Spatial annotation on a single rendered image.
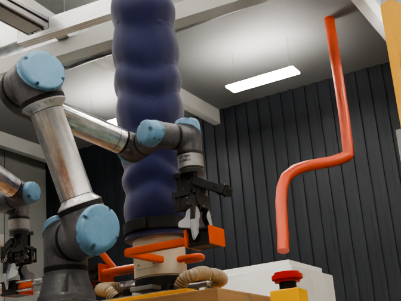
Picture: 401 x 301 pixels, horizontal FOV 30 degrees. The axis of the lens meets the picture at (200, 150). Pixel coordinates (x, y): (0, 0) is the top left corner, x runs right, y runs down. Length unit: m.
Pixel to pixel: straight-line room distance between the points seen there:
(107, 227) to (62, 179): 0.16
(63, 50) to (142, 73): 2.83
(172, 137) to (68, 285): 0.50
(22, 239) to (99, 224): 0.94
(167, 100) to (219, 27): 9.36
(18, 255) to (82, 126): 0.79
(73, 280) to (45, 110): 0.44
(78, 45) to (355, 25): 7.73
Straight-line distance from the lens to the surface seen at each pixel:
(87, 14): 4.88
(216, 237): 2.06
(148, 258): 2.29
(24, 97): 1.93
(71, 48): 5.28
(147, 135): 2.07
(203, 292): 2.14
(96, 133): 2.13
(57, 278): 1.97
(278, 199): 10.29
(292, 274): 1.70
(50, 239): 1.99
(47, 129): 1.91
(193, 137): 2.14
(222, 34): 12.07
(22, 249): 2.75
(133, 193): 2.43
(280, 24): 11.98
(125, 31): 2.61
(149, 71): 2.53
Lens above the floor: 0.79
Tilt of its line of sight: 18 degrees up
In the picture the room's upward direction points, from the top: 5 degrees counter-clockwise
